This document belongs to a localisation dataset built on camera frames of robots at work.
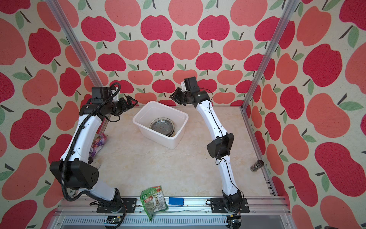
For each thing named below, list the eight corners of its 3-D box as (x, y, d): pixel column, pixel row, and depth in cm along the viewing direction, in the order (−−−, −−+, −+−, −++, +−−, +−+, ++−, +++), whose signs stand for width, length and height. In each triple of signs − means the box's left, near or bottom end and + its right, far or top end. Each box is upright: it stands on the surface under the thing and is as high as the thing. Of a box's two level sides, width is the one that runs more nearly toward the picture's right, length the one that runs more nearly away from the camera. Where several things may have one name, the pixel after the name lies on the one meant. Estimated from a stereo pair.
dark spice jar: (250, 171, 88) (256, 164, 80) (250, 165, 90) (257, 158, 82) (256, 173, 87) (264, 167, 79) (256, 168, 89) (264, 161, 81)
